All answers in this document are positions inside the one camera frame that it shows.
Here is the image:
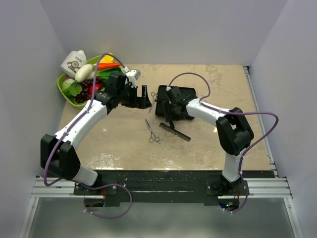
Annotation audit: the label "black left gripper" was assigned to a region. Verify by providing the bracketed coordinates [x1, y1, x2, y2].
[117, 83, 151, 109]

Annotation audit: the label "black tail comb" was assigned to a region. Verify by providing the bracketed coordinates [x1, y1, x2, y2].
[159, 122, 191, 142]

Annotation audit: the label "black zip tool case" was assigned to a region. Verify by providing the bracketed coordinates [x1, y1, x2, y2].
[155, 85, 197, 121]

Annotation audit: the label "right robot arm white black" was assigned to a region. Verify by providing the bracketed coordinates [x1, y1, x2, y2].
[159, 86, 254, 195]

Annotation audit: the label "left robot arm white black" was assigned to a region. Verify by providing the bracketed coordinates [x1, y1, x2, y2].
[40, 70, 151, 194]

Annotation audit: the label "silver straight hair scissors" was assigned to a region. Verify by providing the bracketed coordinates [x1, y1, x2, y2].
[148, 92, 158, 113]

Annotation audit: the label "silver thinning scissors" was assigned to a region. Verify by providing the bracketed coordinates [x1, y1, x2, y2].
[145, 119, 160, 144]

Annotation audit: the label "red toy fruit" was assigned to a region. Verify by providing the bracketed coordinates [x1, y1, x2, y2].
[89, 83, 105, 96]

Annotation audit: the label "orange toy carrot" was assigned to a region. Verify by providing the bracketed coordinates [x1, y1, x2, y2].
[97, 63, 121, 71]

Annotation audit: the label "yellow toy pepper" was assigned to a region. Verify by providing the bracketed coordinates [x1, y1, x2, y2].
[100, 53, 115, 63]

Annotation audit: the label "purple toy grapes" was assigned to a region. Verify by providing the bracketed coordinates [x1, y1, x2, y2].
[72, 79, 93, 104]

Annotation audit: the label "white toy radish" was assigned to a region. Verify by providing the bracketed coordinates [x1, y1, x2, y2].
[74, 64, 93, 83]

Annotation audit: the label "green toy leafy vegetable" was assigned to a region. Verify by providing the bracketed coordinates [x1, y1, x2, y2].
[62, 78, 82, 97]

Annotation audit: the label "white paper bag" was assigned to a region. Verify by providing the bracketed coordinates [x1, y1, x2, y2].
[60, 50, 87, 78]

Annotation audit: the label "green plastic tray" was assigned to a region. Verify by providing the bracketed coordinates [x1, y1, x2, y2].
[56, 55, 124, 109]

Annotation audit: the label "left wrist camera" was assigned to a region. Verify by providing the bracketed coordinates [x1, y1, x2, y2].
[122, 67, 141, 88]

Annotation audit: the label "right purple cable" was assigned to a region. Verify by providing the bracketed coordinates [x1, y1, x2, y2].
[166, 72, 280, 214]

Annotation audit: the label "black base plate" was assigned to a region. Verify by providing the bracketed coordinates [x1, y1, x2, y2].
[73, 170, 276, 207]

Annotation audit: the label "aluminium frame rail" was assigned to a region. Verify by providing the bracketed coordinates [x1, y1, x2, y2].
[18, 177, 77, 238]

